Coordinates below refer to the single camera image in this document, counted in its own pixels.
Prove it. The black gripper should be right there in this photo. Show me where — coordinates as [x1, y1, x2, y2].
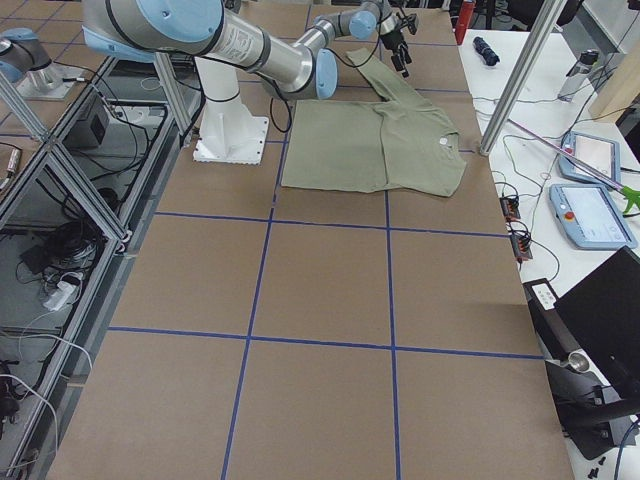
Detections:
[379, 19, 412, 78]

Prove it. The red cylinder bottle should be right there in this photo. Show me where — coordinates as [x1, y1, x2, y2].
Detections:
[454, 0, 476, 46]

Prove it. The white power strip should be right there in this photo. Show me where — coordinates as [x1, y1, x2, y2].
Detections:
[43, 280, 79, 311]

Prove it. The folded dark blue umbrella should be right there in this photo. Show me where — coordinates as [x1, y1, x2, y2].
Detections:
[473, 36, 500, 67]

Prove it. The aluminium side frame rail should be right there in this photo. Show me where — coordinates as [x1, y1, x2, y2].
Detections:
[1, 54, 204, 479]

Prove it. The far blue teach pendant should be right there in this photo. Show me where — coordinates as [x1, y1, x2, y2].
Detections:
[558, 131, 621, 183]

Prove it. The near blue teach pendant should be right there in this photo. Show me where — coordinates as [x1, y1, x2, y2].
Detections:
[549, 184, 638, 251]

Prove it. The grey water bottle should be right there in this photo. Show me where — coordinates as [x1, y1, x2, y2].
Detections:
[557, 49, 600, 102]

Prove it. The orange circuit board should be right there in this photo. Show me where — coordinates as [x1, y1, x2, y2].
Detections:
[499, 196, 521, 222]

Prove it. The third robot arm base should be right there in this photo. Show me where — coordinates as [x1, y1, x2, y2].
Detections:
[1, 27, 84, 101]

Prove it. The aluminium frame post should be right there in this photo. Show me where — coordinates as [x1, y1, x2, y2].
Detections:
[479, 0, 566, 156]

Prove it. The olive green long-sleeve shirt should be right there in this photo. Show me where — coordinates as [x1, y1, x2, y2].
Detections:
[281, 48, 466, 197]

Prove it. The blue teach pendant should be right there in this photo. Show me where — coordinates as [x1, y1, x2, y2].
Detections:
[549, 184, 638, 251]
[558, 131, 621, 183]

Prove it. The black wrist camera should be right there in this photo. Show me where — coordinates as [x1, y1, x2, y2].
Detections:
[396, 12, 419, 35]

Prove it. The black monitor on stand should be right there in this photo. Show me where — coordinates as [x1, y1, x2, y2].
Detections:
[523, 247, 639, 460]

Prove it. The metal reacher grabber stick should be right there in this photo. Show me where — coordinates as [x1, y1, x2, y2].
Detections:
[507, 119, 639, 218]

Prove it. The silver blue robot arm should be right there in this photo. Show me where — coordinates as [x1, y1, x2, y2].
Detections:
[82, 1, 418, 100]

